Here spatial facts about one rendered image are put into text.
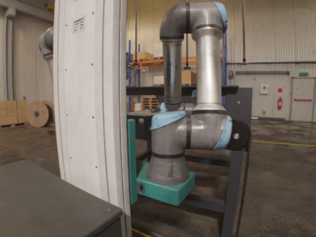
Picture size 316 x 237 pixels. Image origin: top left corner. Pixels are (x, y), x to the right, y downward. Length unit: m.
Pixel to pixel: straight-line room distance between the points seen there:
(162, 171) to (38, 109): 7.21
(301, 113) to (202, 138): 10.09
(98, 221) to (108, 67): 0.39
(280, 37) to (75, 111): 10.56
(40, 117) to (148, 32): 8.42
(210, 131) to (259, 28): 10.43
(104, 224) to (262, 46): 10.49
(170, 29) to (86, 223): 0.64
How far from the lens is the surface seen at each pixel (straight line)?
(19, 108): 8.43
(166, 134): 0.57
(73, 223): 0.43
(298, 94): 10.51
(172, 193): 0.59
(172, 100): 0.77
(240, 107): 1.23
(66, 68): 0.72
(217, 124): 0.58
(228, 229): 1.54
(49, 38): 0.97
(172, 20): 0.69
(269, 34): 10.83
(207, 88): 0.60
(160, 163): 0.60
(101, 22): 0.59
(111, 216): 0.43
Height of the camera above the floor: 1.10
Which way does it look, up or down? 7 degrees down
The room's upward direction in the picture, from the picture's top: straight up
